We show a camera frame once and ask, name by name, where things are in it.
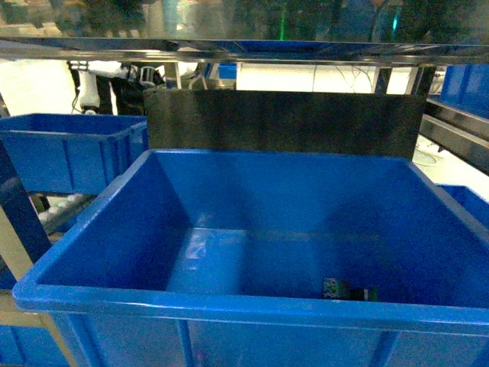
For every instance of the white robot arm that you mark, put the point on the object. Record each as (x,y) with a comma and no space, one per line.
(89,99)

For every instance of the upper steel shelf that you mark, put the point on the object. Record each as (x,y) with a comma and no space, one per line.
(154,50)

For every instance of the blue crate on left shelf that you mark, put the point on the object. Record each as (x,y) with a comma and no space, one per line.
(212,258)

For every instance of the black backing panel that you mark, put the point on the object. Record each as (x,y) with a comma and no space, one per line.
(339,123)

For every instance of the blue side crate left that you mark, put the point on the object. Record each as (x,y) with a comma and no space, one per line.
(55,153)

